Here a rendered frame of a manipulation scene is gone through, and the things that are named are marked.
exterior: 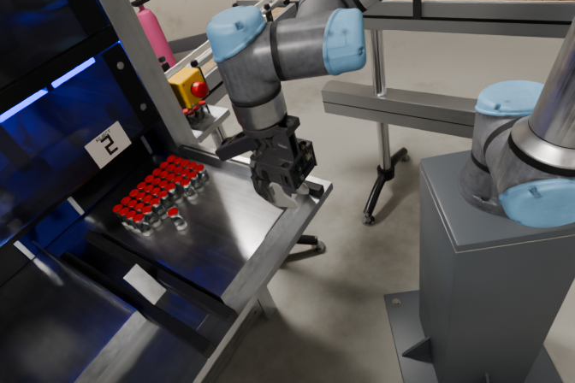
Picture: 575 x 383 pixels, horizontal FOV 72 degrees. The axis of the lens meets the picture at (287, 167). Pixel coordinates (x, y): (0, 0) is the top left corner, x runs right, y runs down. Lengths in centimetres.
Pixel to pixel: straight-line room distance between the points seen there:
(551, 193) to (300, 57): 38
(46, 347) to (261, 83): 56
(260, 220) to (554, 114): 49
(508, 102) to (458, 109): 79
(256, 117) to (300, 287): 123
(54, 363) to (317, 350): 100
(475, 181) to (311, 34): 48
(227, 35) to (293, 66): 9
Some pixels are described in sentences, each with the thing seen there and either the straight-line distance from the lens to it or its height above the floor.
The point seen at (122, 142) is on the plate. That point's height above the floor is 101.
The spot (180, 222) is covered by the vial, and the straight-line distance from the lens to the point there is 80.
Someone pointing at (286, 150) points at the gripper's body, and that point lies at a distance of 58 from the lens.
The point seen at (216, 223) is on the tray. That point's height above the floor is 88.
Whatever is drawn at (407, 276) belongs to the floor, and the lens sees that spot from 169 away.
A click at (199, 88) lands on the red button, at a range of 97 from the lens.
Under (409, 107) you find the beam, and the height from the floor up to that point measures 53.
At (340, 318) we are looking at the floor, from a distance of 161.
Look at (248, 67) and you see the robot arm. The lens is 51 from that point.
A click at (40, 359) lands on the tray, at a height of 88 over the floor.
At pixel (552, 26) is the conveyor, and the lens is 130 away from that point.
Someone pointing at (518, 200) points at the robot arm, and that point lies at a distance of 63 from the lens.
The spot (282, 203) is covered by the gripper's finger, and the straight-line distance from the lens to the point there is 69.
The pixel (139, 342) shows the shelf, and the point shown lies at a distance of 72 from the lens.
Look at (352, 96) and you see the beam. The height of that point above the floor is 54.
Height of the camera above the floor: 144
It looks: 41 degrees down
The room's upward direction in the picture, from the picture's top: 17 degrees counter-clockwise
